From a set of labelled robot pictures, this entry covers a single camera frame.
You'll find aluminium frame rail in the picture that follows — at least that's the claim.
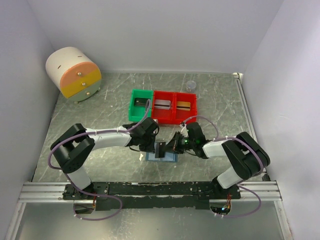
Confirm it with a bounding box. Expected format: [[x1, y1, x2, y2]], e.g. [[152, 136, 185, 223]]
[[232, 72, 283, 201]]

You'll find green plastic bin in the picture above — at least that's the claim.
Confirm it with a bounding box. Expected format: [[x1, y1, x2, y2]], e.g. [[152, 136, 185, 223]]
[[128, 89, 154, 122]]

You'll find gold credit card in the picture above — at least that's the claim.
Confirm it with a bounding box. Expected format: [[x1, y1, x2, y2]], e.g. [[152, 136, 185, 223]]
[[176, 101, 191, 111]]

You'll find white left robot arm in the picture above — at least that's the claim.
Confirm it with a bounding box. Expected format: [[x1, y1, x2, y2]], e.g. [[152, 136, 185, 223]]
[[48, 117, 160, 200]]

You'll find round pastel drawer cabinet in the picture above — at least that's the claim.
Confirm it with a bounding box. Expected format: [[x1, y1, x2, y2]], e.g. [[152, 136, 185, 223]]
[[45, 46, 102, 103]]

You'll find dark card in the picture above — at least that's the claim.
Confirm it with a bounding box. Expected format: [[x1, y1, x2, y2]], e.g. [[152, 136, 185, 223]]
[[154, 141, 166, 159]]

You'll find blue card holder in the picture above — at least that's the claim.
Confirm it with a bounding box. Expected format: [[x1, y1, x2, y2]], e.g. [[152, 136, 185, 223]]
[[145, 152, 178, 163]]

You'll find red plastic bin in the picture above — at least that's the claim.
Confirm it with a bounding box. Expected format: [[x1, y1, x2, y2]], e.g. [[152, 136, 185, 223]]
[[151, 90, 176, 125], [173, 92, 198, 125]]

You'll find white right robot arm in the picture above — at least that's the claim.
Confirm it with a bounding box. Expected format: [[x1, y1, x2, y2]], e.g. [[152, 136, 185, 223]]
[[164, 122, 271, 199]]

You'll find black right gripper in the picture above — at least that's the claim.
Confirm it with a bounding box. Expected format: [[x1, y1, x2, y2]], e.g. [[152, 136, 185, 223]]
[[162, 131, 196, 154]]

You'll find small clear plastic cup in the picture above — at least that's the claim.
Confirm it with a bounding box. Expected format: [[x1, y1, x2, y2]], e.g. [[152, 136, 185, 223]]
[[185, 80, 197, 93]]

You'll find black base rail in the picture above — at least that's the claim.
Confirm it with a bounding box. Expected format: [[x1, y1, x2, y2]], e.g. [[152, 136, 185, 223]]
[[62, 181, 242, 211]]

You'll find black credit card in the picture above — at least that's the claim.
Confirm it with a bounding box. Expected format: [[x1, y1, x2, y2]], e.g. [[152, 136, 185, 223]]
[[133, 97, 151, 108]]

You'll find silver credit card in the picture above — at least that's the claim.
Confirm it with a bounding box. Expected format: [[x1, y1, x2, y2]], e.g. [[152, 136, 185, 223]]
[[154, 99, 171, 110]]

